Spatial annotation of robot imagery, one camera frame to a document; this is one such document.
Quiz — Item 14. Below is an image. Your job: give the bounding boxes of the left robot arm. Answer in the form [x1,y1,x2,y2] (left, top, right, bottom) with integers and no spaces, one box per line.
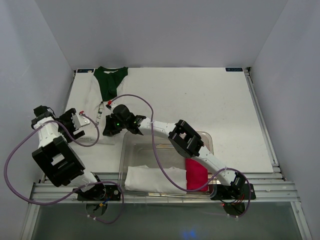
[31,105,106,200]

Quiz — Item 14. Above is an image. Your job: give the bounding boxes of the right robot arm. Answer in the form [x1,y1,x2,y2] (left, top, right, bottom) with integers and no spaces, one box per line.
[103,101,252,200]

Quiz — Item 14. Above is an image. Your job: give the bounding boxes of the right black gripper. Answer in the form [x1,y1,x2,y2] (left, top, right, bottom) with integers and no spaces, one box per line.
[103,114,129,136]

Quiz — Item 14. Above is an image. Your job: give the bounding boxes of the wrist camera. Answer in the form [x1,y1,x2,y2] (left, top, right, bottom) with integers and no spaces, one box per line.
[105,100,115,110]
[72,111,91,130]

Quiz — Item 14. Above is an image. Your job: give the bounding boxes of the white and green t-shirt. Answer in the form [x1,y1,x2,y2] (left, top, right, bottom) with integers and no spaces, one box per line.
[66,66,128,145]

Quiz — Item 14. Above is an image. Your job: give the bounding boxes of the rolled pink t-shirt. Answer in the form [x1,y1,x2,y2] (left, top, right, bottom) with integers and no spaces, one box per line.
[185,158,208,190]

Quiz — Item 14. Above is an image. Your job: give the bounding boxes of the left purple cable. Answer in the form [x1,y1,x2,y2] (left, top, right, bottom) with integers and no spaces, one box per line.
[4,113,125,224]

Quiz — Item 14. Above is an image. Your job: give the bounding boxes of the clear plastic bin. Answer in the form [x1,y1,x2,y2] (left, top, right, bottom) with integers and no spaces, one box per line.
[118,132,212,197]

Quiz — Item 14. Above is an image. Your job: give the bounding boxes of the rolled white t-shirt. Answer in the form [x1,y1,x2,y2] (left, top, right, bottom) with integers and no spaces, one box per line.
[124,165,187,194]

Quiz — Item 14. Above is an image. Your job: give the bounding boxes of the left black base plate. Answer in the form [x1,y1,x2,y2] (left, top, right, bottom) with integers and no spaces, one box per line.
[75,184,121,202]

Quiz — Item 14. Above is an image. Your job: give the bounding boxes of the blue corner label right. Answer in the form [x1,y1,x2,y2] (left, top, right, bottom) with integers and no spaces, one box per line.
[225,67,243,72]

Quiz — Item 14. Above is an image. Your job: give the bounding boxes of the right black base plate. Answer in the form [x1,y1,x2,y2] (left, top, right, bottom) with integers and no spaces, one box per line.
[209,183,257,201]

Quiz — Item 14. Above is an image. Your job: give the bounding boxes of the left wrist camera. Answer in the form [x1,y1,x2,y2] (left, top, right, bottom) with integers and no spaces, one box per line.
[72,111,91,130]

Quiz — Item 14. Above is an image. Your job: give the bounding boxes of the blue corner label left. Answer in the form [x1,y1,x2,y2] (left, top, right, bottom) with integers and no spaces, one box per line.
[76,68,95,74]

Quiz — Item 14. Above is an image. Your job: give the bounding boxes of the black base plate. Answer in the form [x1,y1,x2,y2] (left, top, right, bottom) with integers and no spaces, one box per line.
[75,184,121,202]
[209,183,257,201]

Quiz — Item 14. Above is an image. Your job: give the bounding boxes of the blue corner label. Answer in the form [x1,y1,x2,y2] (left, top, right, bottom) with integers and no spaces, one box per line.
[225,67,243,72]
[76,68,95,74]

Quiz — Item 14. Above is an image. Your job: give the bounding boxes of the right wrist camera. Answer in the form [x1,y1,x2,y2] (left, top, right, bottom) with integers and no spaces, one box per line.
[105,100,115,110]

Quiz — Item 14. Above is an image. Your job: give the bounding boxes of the aluminium frame rails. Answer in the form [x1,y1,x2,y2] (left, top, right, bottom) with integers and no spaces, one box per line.
[30,67,312,240]

